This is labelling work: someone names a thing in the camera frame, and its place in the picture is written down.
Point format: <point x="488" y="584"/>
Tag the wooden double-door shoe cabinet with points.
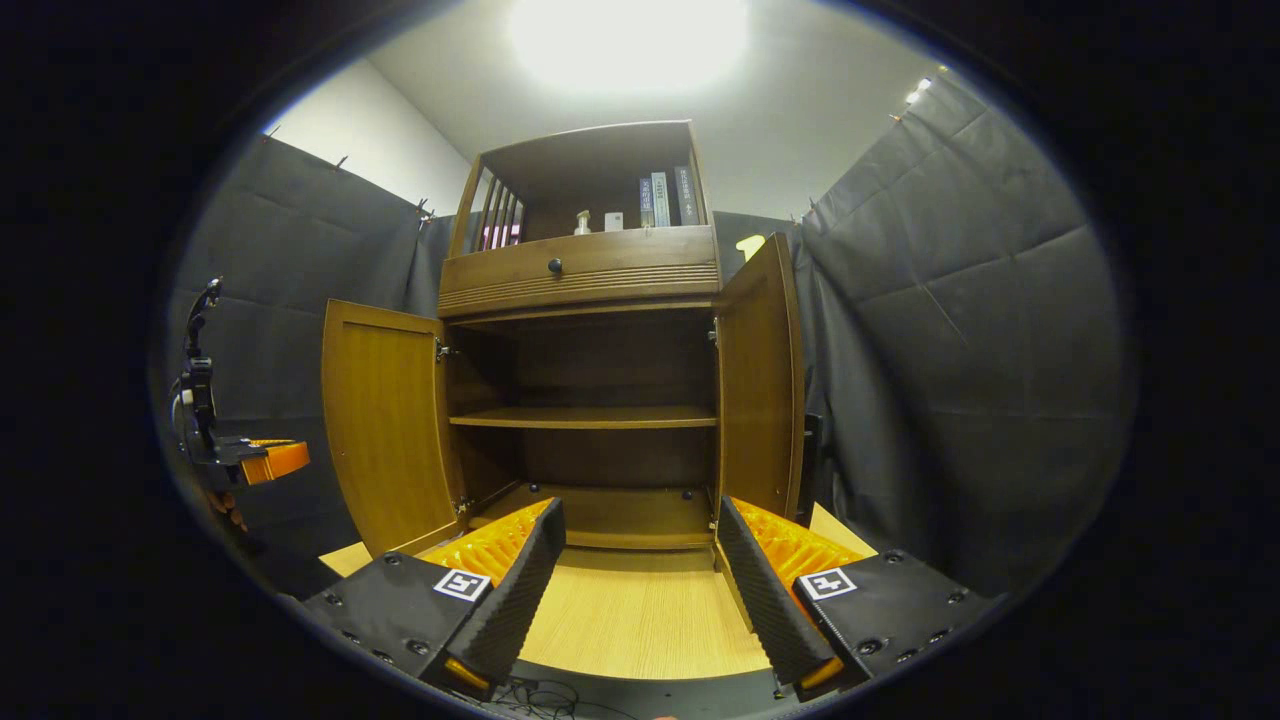
<point x="590" y="370"/>

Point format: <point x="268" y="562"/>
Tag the small ceiling light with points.
<point x="915" y="90"/>

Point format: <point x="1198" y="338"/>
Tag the small pump bottle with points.
<point x="583" y="225"/>

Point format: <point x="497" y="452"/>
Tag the large ceiling light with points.
<point x="628" y="40"/>

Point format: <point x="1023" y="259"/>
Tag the dark book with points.
<point x="687" y="196"/>

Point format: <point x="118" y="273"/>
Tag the grey book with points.
<point x="661" y="200"/>

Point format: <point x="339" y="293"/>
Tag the black backdrop cloth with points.
<point x="950" y="330"/>

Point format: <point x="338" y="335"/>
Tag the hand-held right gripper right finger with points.
<point x="765" y="590"/>

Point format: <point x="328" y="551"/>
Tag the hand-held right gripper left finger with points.
<point x="515" y="590"/>

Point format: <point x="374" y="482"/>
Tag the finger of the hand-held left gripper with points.
<point x="278" y="461"/>

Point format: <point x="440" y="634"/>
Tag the pink box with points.
<point x="500" y="237"/>

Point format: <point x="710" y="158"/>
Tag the wooden cabinet door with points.
<point x="760" y="390"/>
<point x="385" y="430"/>

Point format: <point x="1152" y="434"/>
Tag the wooden drawer with black knob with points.
<point x="600" y="270"/>

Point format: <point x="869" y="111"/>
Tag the blue book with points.
<point x="647" y="205"/>

